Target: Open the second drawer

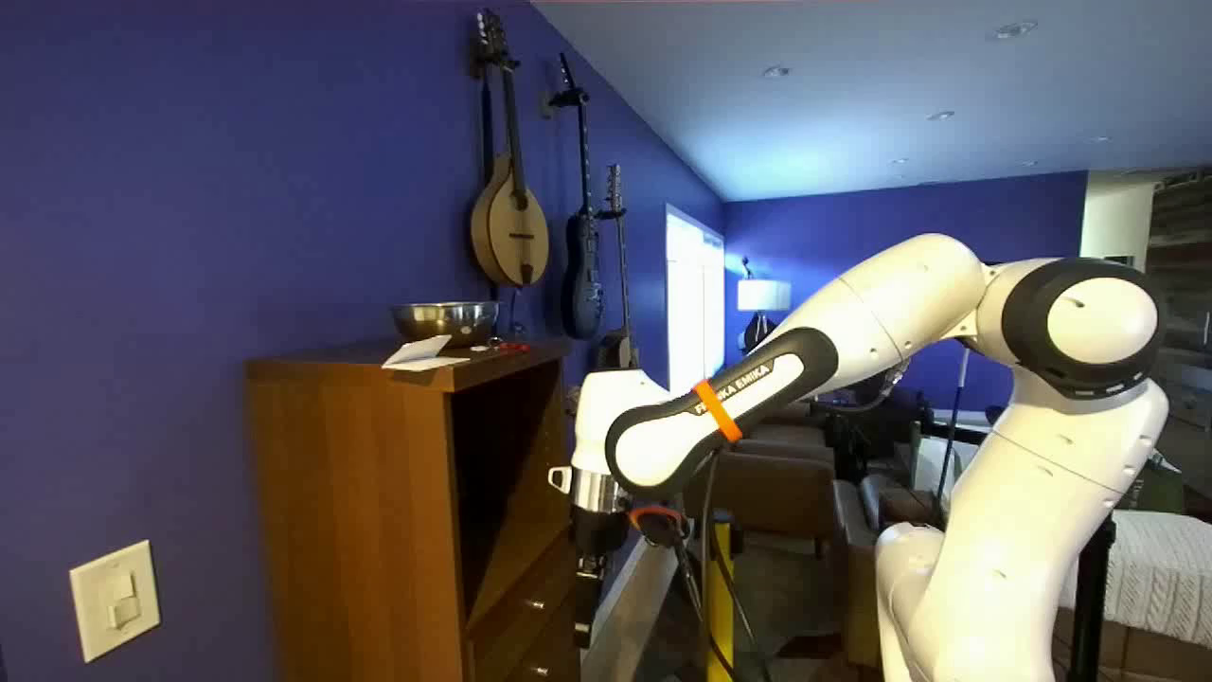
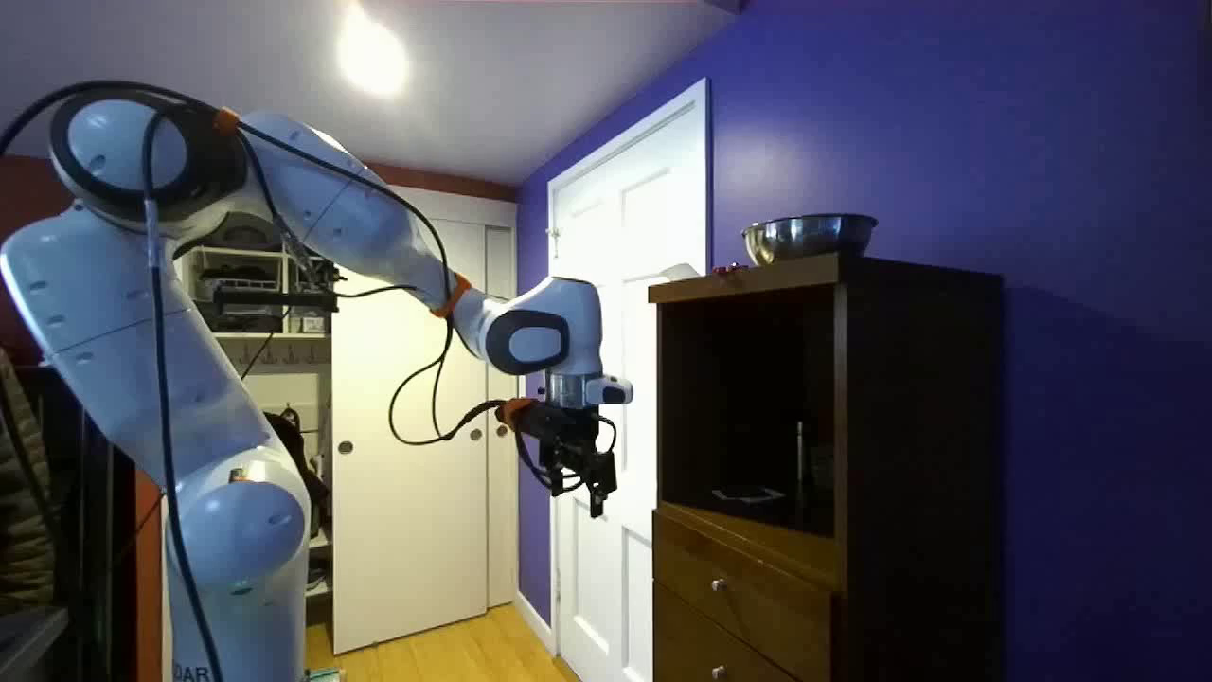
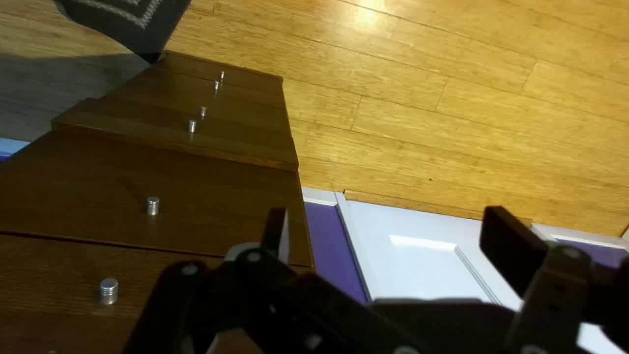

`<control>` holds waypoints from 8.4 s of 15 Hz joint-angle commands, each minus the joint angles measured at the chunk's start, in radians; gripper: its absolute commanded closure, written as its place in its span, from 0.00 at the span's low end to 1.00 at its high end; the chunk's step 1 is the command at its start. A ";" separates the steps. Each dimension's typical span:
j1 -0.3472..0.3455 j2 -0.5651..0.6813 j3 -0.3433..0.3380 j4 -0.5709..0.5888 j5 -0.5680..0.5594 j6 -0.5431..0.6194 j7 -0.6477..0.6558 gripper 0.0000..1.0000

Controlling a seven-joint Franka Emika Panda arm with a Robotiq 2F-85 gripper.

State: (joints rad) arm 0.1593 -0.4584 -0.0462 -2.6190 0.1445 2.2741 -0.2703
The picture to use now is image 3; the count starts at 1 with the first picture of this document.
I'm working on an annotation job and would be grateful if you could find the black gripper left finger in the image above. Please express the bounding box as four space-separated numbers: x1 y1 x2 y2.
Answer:
124 207 420 354

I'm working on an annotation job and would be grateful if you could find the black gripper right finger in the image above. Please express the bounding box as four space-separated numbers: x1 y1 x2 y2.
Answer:
477 205 629 354

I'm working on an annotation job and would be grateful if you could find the dark wooden drawer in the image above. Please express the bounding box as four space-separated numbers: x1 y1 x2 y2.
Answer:
0 231 263 354
0 128 314 270

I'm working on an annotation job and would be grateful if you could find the white panelled door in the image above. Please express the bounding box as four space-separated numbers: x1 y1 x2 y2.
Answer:
303 187 629 354

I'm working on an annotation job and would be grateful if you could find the dark brown wooden cabinet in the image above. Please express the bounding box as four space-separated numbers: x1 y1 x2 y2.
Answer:
0 50 314 354

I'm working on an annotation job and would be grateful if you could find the dark patterned rug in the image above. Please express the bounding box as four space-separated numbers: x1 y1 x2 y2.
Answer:
55 0 192 66

